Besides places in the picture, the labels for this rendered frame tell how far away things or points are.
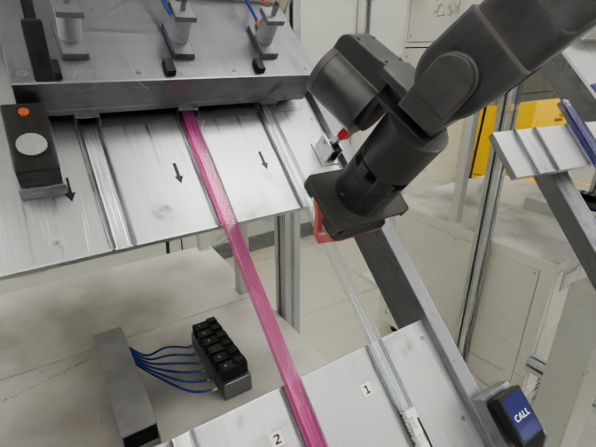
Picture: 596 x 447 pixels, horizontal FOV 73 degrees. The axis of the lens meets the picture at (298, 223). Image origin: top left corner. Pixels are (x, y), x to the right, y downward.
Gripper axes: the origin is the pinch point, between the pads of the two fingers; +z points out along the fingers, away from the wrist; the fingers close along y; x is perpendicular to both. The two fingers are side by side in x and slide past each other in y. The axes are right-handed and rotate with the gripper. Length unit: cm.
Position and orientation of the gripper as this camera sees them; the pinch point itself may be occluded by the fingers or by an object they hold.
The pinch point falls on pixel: (325, 233)
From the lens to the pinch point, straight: 49.2
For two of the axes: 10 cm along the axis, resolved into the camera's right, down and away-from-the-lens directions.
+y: -8.4, 2.1, -5.0
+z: -3.5, 4.9, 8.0
